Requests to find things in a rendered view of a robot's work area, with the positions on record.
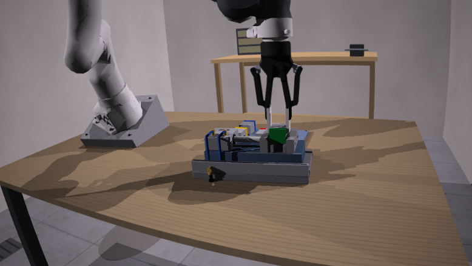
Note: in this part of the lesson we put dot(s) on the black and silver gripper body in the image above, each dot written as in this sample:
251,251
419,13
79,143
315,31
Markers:
282,53

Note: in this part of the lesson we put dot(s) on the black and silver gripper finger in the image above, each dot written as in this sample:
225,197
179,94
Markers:
289,104
257,81

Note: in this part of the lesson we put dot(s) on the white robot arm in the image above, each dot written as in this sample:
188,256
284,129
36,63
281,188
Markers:
89,49

